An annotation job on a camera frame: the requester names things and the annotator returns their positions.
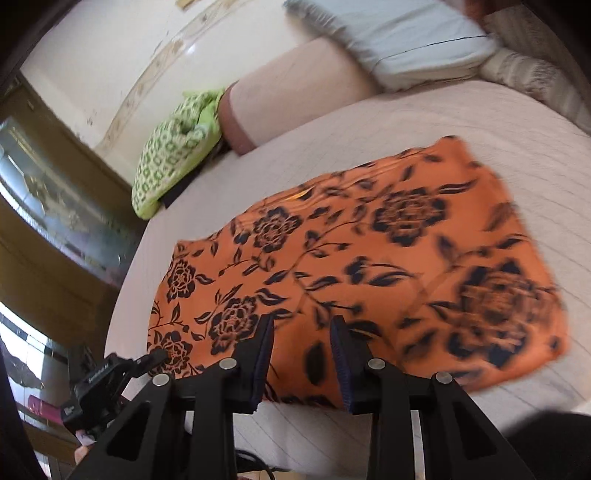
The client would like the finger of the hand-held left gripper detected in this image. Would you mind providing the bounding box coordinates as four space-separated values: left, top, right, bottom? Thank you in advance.
122 349 170 380

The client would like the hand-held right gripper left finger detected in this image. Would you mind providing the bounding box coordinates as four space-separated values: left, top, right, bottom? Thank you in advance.
65 314 276 480

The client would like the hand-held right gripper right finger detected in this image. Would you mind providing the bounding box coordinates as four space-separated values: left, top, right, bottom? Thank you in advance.
329 315 522 480

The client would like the orange floral blouse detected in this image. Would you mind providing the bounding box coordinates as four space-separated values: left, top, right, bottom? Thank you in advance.
147 135 570 409

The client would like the person's left hand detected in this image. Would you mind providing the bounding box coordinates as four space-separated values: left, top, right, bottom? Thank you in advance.
73 429 100 468

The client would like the pink cylindrical object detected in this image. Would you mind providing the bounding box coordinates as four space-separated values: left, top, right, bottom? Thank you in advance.
27 394 64 422

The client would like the wooden door with glass pane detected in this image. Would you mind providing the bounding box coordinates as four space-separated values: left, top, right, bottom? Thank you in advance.
0 69 151 361

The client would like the green patterned blanket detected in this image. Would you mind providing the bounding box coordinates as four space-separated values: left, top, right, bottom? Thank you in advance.
130 89 227 220

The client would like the pink bolster with brown end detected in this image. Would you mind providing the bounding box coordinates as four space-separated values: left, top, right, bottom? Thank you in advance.
217 37 384 155

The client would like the light blue pillow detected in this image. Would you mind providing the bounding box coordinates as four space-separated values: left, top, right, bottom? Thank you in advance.
283 0 502 91

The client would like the small striped floral pillow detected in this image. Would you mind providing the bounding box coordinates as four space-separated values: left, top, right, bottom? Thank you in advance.
478 48 591 136

